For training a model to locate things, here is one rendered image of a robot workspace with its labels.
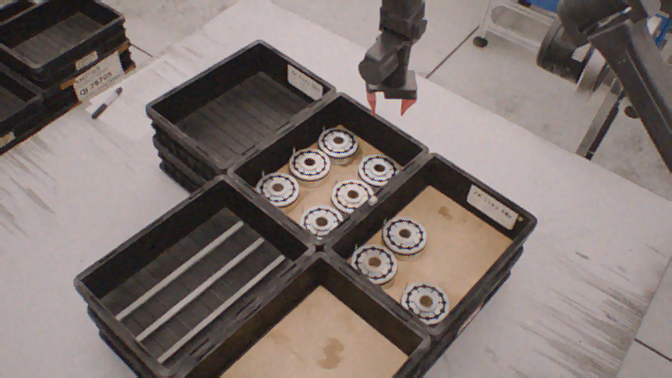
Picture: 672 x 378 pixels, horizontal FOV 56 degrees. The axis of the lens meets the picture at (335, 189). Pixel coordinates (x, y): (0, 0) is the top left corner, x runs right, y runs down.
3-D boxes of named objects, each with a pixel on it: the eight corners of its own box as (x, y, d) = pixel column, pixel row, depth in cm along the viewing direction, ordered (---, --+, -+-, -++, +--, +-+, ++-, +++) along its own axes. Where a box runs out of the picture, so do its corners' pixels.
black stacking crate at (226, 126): (261, 71, 186) (259, 39, 177) (336, 122, 174) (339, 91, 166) (150, 140, 166) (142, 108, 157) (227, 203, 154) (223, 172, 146)
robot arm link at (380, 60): (429, 15, 121) (391, -3, 124) (396, 44, 115) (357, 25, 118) (419, 65, 130) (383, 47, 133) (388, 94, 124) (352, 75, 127)
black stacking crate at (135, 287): (226, 205, 154) (223, 174, 145) (316, 278, 142) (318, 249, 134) (84, 310, 134) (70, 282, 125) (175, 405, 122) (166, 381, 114)
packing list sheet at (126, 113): (162, 52, 206) (162, 51, 205) (215, 83, 198) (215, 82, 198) (80, 106, 188) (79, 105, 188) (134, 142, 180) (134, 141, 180)
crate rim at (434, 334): (431, 156, 155) (433, 149, 153) (538, 225, 144) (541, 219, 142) (319, 254, 135) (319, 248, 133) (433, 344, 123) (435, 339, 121)
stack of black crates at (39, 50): (99, 75, 279) (72, -16, 245) (147, 106, 269) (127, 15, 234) (20, 125, 258) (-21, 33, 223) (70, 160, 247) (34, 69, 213)
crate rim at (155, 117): (260, 44, 179) (259, 37, 177) (339, 96, 167) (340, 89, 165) (143, 113, 159) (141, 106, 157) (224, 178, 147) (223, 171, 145)
